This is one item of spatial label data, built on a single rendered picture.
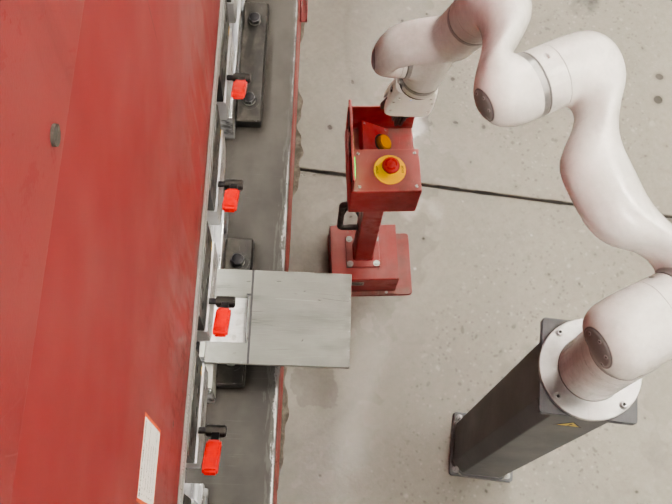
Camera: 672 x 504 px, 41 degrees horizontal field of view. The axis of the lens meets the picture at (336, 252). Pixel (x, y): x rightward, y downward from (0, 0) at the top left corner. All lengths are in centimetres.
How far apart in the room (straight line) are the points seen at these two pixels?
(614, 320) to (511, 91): 35
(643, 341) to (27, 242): 100
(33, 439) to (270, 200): 139
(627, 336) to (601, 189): 21
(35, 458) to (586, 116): 102
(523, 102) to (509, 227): 157
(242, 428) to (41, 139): 133
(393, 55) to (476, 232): 125
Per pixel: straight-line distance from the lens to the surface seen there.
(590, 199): 136
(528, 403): 181
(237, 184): 148
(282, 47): 207
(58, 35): 51
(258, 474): 175
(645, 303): 134
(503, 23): 140
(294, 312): 168
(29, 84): 46
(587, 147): 136
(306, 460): 263
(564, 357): 168
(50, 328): 57
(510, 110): 134
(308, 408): 266
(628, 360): 133
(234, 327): 167
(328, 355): 166
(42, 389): 56
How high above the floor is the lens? 261
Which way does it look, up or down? 70 degrees down
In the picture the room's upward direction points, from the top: 8 degrees clockwise
